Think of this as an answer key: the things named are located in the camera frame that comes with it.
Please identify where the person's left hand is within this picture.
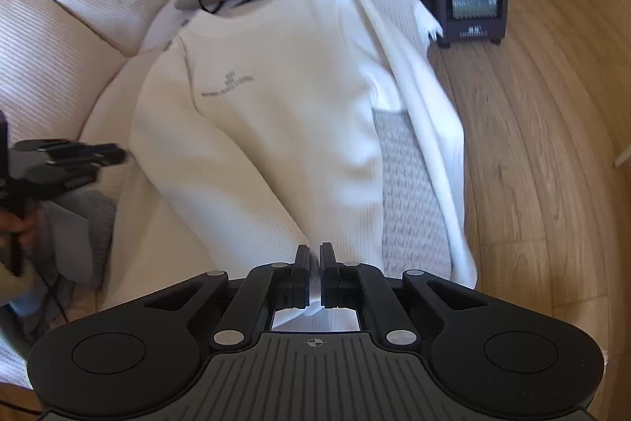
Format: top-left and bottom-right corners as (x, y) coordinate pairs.
(0, 209), (41, 250)

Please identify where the light grey garment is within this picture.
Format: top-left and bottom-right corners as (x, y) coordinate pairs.
(37, 190), (120, 296)

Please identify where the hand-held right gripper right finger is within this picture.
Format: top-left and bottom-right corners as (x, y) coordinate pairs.
(319, 242), (491, 348)

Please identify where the beige sofa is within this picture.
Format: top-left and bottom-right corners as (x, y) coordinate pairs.
(0, 0), (479, 402)

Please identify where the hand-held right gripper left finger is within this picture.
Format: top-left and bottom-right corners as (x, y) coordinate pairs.
(140, 245), (312, 350)

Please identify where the white sweater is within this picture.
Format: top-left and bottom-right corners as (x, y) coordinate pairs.
(101, 0), (479, 333)

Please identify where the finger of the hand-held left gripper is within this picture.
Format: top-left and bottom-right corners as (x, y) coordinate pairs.
(22, 165), (100, 200)
(15, 138), (128, 166)

